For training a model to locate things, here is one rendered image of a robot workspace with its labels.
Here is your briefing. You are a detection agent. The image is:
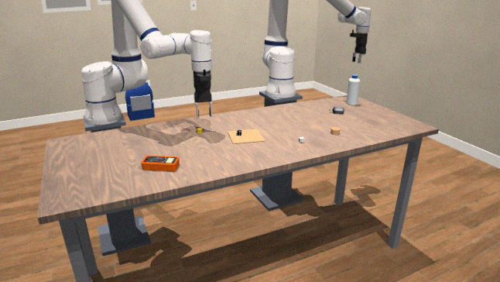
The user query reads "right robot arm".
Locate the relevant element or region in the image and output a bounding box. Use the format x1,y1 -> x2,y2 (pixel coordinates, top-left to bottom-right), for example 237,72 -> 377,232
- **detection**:
81,0 -> 211,125

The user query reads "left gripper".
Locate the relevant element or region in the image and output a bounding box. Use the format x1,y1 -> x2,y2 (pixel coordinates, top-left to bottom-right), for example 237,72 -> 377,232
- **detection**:
350,26 -> 369,64

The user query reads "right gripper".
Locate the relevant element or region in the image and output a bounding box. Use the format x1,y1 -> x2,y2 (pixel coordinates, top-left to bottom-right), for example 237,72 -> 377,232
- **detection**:
191,62 -> 213,118

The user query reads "tan flat mat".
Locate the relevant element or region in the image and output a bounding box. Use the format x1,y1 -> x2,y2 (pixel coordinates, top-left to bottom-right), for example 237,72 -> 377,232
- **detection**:
228,129 -> 265,144

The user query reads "orange digital multimeter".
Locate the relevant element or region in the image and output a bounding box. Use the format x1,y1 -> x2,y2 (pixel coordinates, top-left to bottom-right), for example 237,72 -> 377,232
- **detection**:
142,156 -> 180,171

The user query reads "tan cylinder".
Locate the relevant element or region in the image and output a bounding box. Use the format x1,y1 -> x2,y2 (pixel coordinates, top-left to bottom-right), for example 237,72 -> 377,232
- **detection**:
330,127 -> 340,135

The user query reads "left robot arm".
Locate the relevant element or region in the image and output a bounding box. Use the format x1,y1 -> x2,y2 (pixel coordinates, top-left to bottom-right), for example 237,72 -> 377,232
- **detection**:
262,0 -> 371,98

